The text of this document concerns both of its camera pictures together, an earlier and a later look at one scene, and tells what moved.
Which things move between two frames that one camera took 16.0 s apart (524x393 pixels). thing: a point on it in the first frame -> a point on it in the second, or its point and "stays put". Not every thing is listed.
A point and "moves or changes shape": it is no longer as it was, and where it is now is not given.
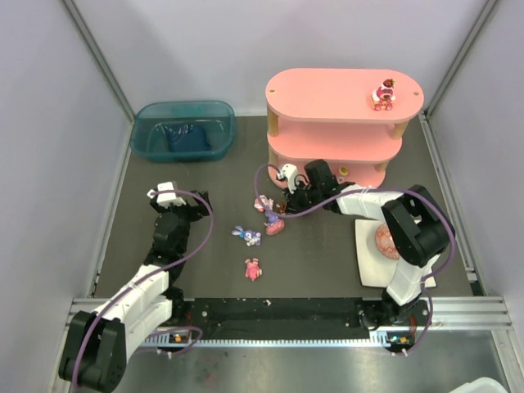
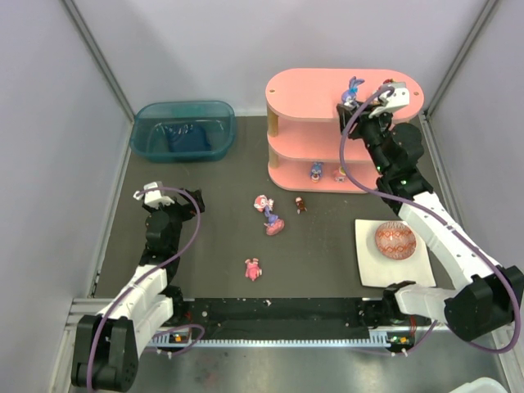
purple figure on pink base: [274, 224] stays put
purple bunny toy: [250, 237] -> [349, 96]
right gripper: [295, 201] -> [356, 116]
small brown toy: [282, 209] moves or changes shape
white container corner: [481, 385] stays put
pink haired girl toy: [262, 202] stays put
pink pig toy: [252, 268] stays put
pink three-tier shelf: [350, 117] stays put
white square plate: [375, 270] stays put
